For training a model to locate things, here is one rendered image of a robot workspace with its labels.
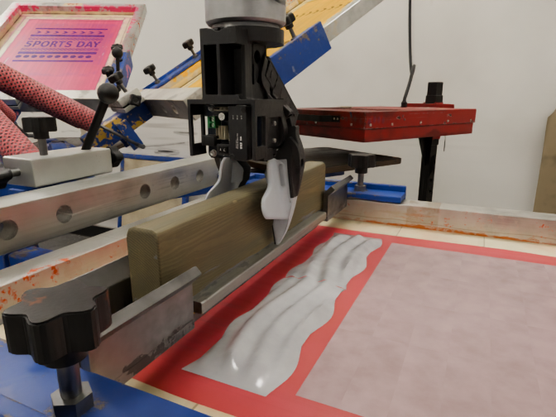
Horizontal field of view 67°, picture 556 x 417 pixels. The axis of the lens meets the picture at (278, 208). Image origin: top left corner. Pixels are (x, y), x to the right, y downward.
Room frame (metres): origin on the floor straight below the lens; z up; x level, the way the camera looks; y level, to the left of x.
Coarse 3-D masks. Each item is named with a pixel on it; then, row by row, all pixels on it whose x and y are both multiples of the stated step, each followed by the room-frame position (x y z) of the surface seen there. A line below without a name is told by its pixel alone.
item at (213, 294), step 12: (312, 216) 0.55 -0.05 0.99; (324, 216) 0.56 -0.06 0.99; (300, 228) 0.49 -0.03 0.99; (312, 228) 0.52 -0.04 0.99; (288, 240) 0.45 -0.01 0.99; (264, 252) 0.41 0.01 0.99; (276, 252) 0.42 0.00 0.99; (240, 264) 0.38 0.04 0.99; (252, 264) 0.38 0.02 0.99; (264, 264) 0.40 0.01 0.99; (228, 276) 0.35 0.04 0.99; (240, 276) 0.35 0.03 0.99; (216, 288) 0.33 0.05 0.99; (228, 288) 0.34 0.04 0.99; (204, 300) 0.30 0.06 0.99; (216, 300) 0.32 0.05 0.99
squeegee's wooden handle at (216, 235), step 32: (256, 192) 0.41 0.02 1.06; (320, 192) 0.58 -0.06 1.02; (160, 224) 0.30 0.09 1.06; (192, 224) 0.32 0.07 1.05; (224, 224) 0.36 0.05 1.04; (256, 224) 0.41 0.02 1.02; (128, 256) 0.29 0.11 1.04; (160, 256) 0.28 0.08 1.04; (192, 256) 0.31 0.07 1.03; (224, 256) 0.35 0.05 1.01
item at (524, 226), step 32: (128, 224) 0.52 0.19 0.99; (416, 224) 0.62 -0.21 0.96; (448, 224) 0.60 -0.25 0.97; (480, 224) 0.58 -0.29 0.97; (512, 224) 0.57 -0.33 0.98; (544, 224) 0.55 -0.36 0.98; (64, 256) 0.41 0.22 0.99; (96, 256) 0.43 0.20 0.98; (0, 288) 0.34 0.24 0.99; (32, 288) 0.37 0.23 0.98; (0, 320) 0.34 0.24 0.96
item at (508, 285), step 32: (288, 256) 0.50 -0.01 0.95; (384, 256) 0.50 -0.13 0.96; (416, 256) 0.50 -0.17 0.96; (448, 256) 0.50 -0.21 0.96; (480, 256) 0.50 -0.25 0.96; (512, 256) 0.50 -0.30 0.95; (544, 256) 0.50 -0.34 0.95; (352, 288) 0.41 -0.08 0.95; (384, 288) 0.41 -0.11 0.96; (416, 288) 0.41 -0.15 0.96; (448, 288) 0.41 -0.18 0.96; (480, 288) 0.41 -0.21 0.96; (512, 288) 0.41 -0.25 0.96; (544, 288) 0.41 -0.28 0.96; (512, 320) 0.34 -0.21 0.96; (544, 320) 0.34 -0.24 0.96
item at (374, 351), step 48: (240, 288) 0.41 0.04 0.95; (192, 336) 0.32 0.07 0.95; (336, 336) 0.32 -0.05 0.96; (384, 336) 0.32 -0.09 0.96; (432, 336) 0.32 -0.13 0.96; (480, 336) 0.32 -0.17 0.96; (528, 336) 0.32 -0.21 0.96; (192, 384) 0.26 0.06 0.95; (288, 384) 0.26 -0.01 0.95; (336, 384) 0.26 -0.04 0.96; (384, 384) 0.26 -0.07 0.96; (432, 384) 0.26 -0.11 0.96; (480, 384) 0.26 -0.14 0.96; (528, 384) 0.26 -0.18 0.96
